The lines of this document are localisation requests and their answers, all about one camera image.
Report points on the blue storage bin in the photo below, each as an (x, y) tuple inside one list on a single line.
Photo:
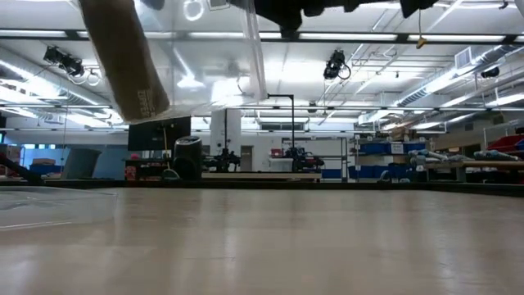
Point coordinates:
[(374, 147), (368, 170), (414, 146)]

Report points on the white ceiling vent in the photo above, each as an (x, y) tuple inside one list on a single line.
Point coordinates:
[(463, 58)]

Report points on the wooden workbench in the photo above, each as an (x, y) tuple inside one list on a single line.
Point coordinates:
[(491, 164)]

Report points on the black monitor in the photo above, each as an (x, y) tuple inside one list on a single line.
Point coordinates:
[(143, 135)]

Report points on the white building column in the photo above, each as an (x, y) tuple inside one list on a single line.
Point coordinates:
[(233, 131)]

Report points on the white storage box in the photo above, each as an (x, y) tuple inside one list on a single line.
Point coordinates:
[(280, 164)]

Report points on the blue crate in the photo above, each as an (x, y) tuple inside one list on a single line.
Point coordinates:
[(45, 170)]

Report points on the grey fabric bundle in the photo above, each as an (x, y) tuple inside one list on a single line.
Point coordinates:
[(493, 155), (434, 155)]

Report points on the black clamp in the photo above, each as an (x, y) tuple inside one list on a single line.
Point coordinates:
[(171, 175), (385, 177)]

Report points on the grey bin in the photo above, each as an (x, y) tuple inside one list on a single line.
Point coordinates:
[(82, 164)]

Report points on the tan elastic bandage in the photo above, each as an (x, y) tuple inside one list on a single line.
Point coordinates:
[(127, 61)]

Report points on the red round object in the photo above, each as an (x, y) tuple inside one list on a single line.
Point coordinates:
[(134, 157)]

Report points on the black background station frame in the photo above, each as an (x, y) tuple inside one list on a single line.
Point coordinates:
[(293, 123)]

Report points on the cardboard box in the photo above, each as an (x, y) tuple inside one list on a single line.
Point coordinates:
[(403, 134)]

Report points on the red bin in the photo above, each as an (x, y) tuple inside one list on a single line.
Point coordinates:
[(507, 144)]

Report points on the clear plastic zip bag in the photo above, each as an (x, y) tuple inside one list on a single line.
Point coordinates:
[(213, 61)]

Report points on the small red box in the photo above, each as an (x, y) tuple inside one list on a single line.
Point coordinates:
[(276, 153)]

